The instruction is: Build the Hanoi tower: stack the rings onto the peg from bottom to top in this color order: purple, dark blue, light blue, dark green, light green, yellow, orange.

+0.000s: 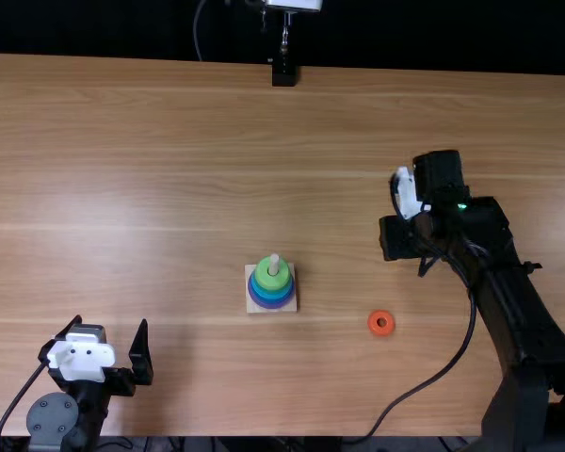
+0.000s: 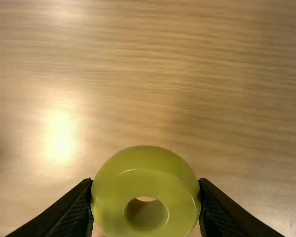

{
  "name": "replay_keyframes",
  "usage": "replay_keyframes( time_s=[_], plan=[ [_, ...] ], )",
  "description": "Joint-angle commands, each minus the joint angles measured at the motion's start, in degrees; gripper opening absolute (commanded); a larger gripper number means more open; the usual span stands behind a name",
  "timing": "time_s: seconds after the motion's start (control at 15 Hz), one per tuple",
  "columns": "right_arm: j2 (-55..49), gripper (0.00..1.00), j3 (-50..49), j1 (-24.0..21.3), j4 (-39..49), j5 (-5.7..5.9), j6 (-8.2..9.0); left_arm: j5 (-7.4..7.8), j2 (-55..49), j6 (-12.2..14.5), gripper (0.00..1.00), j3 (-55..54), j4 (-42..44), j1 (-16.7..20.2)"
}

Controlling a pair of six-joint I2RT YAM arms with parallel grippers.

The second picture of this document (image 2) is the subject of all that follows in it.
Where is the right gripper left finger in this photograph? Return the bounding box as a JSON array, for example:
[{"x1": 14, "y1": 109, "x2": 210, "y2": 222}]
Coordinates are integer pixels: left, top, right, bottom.
[{"x1": 4, "y1": 178, "x2": 94, "y2": 237}]

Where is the yellow ring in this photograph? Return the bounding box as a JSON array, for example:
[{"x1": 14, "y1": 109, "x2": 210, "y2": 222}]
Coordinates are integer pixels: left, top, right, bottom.
[{"x1": 90, "y1": 145, "x2": 202, "y2": 235}]

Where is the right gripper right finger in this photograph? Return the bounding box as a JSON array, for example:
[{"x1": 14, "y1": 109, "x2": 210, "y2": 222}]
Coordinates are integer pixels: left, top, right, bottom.
[{"x1": 198, "y1": 178, "x2": 287, "y2": 237}]

